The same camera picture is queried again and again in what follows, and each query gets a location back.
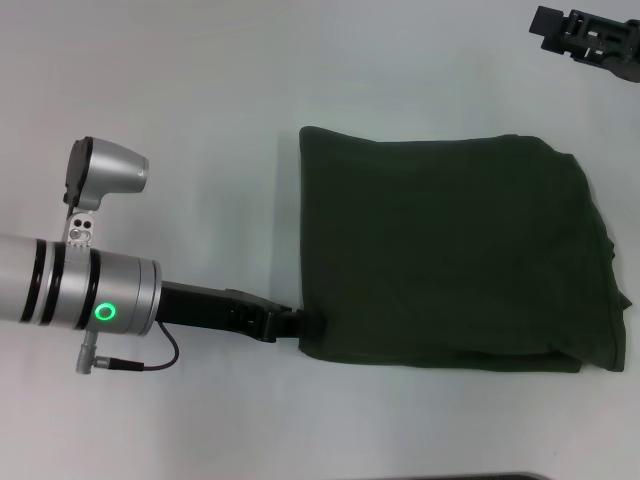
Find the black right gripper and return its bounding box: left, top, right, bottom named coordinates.
left=530, top=5, right=640, bottom=85

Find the dark green FREE t-shirt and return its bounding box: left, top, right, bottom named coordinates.
left=297, top=124, right=632, bottom=375

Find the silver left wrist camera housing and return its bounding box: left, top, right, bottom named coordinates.
left=61, top=136, right=151, bottom=250

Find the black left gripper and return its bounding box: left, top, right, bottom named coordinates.
left=156, top=279, right=327, bottom=345

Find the silver left cable connector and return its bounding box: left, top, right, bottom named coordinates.
left=74, top=331, right=146, bottom=375

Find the dark left arm cable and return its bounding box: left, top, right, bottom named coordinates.
left=141, top=323, right=182, bottom=374

